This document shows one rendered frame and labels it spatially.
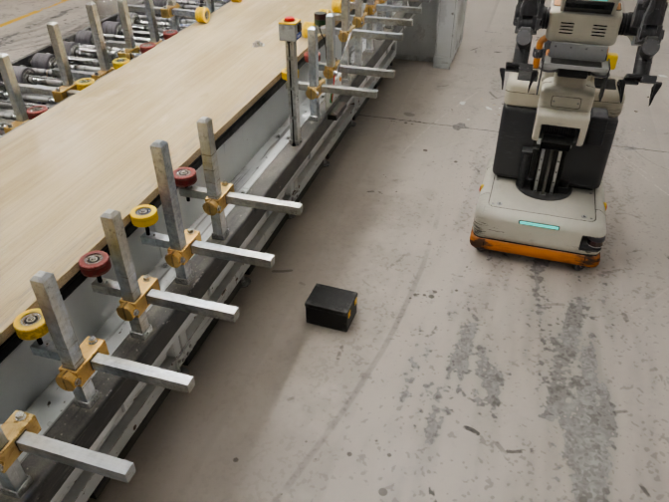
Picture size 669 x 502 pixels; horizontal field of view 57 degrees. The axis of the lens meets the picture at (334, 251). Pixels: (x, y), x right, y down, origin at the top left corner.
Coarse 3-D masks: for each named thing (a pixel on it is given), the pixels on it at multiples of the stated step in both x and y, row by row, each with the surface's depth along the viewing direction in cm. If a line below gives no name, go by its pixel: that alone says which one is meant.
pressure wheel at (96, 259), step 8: (88, 256) 167; (96, 256) 167; (104, 256) 166; (80, 264) 164; (88, 264) 164; (96, 264) 164; (104, 264) 164; (88, 272) 164; (96, 272) 164; (104, 272) 165
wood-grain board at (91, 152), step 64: (256, 0) 383; (320, 0) 382; (128, 64) 291; (192, 64) 290; (256, 64) 290; (64, 128) 234; (128, 128) 233; (192, 128) 233; (0, 192) 196; (64, 192) 195; (128, 192) 195; (0, 256) 168; (64, 256) 168; (0, 320) 147
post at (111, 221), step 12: (108, 216) 147; (120, 216) 150; (108, 228) 149; (120, 228) 150; (108, 240) 151; (120, 240) 151; (120, 252) 152; (120, 264) 155; (132, 264) 158; (120, 276) 157; (132, 276) 159; (120, 288) 160; (132, 288) 160; (132, 300) 162; (144, 312) 168; (132, 324) 168; (144, 324) 169
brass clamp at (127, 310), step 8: (152, 280) 169; (144, 288) 166; (152, 288) 168; (144, 296) 165; (120, 304) 162; (128, 304) 161; (136, 304) 162; (144, 304) 166; (120, 312) 162; (128, 312) 161; (136, 312) 162; (128, 320) 163
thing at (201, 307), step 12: (96, 288) 170; (108, 288) 169; (156, 300) 165; (168, 300) 164; (180, 300) 164; (192, 300) 164; (204, 300) 164; (192, 312) 164; (204, 312) 162; (216, 312) 161; (228, 312) 160
